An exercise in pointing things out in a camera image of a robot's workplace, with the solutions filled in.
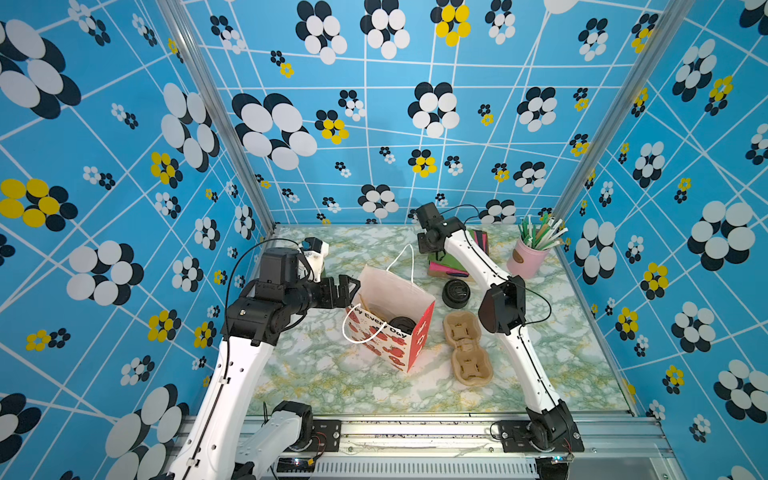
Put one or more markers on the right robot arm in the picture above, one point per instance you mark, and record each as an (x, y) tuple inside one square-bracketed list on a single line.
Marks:
[(502, 312)]

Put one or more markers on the black cup lid stack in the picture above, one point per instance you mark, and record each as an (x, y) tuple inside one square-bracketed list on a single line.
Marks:
[(456, 294)]

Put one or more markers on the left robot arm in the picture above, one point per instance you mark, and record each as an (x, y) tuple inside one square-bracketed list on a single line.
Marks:
[(287, 284)]

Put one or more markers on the pink straw holder cup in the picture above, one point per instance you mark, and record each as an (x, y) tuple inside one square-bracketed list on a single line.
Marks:
[(525, 261)]

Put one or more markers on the red white paper bag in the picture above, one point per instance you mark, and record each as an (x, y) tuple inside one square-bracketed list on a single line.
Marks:
[(387, 296)]

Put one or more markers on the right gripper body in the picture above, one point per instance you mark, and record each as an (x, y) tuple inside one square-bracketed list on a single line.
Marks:
[(424, 243)]

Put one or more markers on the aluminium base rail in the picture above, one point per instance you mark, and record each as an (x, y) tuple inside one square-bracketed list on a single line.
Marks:
[(419, 447)]

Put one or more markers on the colourful napkin stack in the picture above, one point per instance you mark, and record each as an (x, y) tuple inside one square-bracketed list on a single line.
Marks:
[(443, 265)]

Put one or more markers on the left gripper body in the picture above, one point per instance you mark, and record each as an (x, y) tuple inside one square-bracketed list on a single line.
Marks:
[(321, 294)]

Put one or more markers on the brown pulp cup carrier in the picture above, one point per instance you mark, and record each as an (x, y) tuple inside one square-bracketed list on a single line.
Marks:
[(469, 361)]

